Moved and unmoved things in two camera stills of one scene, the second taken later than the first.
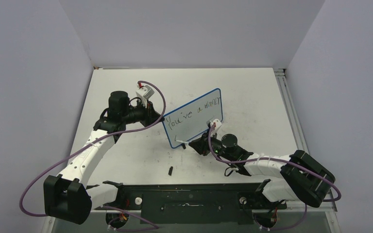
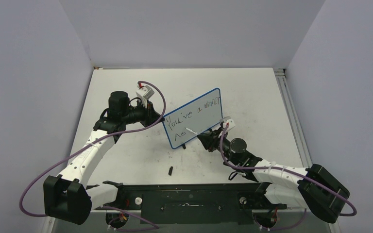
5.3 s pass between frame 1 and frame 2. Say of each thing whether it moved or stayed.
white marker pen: moved
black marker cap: stayed
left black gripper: stayed
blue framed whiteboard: stayed
